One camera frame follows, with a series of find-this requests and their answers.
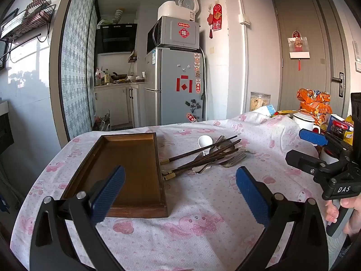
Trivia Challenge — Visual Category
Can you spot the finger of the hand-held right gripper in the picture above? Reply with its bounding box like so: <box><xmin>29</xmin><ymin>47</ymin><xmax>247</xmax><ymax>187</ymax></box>
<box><xmin>285</xmin><ymin>150</ymin><xmax>339</xmax><ymax>175</ymax></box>
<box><xmin>299</xmin><ymin>129</ymin><xmax>352</xmax><ymax>163</ymax></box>

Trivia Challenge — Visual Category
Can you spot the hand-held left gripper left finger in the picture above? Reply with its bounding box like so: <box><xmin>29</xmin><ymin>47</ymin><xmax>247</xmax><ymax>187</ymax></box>
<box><xmin>30</xmin><ymin>165</ymin><xmax>126</xmax><ymax>271</ymax></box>

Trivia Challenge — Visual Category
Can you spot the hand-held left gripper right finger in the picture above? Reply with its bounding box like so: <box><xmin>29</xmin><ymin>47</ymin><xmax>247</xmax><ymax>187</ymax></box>
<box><xmin>234</xmin><ymin>166</ymin><xmax>329</xmax><ymax>271</ymax></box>

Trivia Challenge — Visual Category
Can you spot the brown wooden tray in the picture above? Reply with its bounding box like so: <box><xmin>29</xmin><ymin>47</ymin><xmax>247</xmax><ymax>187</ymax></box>
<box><xmin>60</xmin><ymin>132</ymin><xmax>169</xmax><ymax>219</ymax></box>

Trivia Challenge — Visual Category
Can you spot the large metal spoon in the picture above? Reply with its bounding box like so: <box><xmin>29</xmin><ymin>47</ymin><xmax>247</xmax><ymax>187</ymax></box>
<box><xmin>208</xmin><ymin>135</ymin><xmax>235</xmax><ymax>155</ymax></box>

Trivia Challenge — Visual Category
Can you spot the white ceramic spoon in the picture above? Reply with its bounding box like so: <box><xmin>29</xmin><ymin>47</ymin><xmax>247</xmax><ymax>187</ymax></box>
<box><xmin>197</xmin><ymin>135</ymin><xmax>215</xmax><ymax>156</ymax></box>

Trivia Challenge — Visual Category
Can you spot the person's right hand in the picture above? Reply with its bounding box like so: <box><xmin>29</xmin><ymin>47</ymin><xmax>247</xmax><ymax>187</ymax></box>
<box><xmin>324</xmin><ymin>195</ymin><xmax>361</xmax><ymax>236</ymax></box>

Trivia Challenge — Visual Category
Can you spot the white mug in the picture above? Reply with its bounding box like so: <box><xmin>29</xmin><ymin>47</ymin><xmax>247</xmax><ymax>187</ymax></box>
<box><xmin>292</xmin><ymin>112</ymin><xmax>321</xmax><ymax>135</ymax></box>

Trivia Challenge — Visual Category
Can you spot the orange snack bag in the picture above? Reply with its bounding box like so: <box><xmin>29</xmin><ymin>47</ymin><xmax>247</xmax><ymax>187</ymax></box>
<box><xmin>296</xmin><ymin>88</ymin><xmax>334</xmax><ymax>126</ymax></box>

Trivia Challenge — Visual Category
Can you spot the metal fork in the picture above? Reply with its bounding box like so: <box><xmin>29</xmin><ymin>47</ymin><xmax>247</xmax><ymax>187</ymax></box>
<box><xmin>197</xmin><ymin>152</ymin><xmax>248</xmax><ymax>174</ymax></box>
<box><xmin>205</xmin><ymin>158</ymin><xmax>241</xmax><ymax>169</ymax></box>

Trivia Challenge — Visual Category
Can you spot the grey room door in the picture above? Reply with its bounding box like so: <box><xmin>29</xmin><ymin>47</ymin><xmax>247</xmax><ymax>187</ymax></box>
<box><xmin>270</xmin><ymin>0</ymin><xmax>351</xmax><ymax>114</ymax></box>

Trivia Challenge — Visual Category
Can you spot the blue tissue pack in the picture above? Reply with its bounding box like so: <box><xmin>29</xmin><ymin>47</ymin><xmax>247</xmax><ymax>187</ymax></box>
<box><xmin>255</xmin><ymin>104</ymin><xmax>276</xmax><ymax>117</ymax></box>

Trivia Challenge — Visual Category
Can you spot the small metal spoon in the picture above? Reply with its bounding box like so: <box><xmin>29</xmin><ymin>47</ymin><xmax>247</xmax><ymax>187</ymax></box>
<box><xmin>192</xmin><ymin>150</ymin><xmax>223</xmax><ymax>174</ymax></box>

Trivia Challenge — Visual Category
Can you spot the clear plastic jar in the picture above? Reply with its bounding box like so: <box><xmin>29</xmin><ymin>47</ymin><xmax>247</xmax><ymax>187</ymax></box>
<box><xmin>250</xmin><ymin>91</ymin><xmax>271</xmax><ymax>113</ymax></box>

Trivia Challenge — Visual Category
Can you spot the pink printed tablecloth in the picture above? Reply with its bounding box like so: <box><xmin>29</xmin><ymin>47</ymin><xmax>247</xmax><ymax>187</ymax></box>
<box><xmin>10</xmin><ymin>112</ymin><xmax>339</xmax><ymax>271</ymax></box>

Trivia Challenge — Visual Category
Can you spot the white kitchen cabinet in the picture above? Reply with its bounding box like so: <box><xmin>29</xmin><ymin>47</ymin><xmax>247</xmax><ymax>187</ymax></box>
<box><xmin>94</xmin><ymin>82</ymin><xmax>146</xmax><ymax>128</ymax></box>

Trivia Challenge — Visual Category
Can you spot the silver refrigerator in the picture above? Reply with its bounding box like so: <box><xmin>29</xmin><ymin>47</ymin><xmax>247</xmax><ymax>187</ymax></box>
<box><xmin>144</xmin><ymin>48</ymin><xmax>207</xmax><ymax>126</ymax></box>

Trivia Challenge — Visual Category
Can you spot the patterned sliding door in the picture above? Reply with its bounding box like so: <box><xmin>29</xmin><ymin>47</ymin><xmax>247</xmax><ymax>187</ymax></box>
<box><xmin>58</xmin><ymin>0</ymin><xmax>98</xmax><ymax>142</ymax></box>

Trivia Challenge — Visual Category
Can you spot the red hanging ornament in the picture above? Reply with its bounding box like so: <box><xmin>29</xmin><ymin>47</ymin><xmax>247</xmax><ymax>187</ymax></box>
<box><xmin>207</xmin><ymin>3</ymin><xmax>223</xmax><ymax>39</ymax></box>

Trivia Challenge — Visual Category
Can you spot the black range hood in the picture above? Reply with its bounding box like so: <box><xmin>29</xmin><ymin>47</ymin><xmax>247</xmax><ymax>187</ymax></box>
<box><xmin>94</xmin><ymin>23</ymin><xmax>138</xmax><ymax>55</ymax></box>

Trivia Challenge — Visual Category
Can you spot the silver microwave oven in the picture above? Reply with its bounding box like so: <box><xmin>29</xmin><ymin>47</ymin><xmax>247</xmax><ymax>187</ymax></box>
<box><xmin>147</xmin><ymin>16</ymin><xmax>200</xmax><ymax>54</ymax></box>

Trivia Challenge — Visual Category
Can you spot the white rice cooker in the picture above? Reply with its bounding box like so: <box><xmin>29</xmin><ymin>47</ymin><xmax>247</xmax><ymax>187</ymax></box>
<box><xmin>178</xmin><ymin>0</ymin><xmax>199</xmax><ymax>22</ymax></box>

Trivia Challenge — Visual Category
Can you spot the white box appliance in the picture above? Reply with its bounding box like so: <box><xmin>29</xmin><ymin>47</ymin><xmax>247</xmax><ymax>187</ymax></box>
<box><xmin>157</xmin><ymin>1</ymin><xmax>181</xmax><ymax>21</ymax></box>

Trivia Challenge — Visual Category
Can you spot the metal door handle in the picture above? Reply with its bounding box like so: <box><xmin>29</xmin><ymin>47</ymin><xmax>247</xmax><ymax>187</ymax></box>
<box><xmin>331</xmin><ymin>72</ymin><xmax>345</xmax><ymax>98</ymax></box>

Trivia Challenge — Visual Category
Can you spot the black wire wall rack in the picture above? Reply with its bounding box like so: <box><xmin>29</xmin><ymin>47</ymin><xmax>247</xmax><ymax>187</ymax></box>
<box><xmin>0</xmin><ymin>0</ymin><xmax>57</xmax><ymax>63</ymax></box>

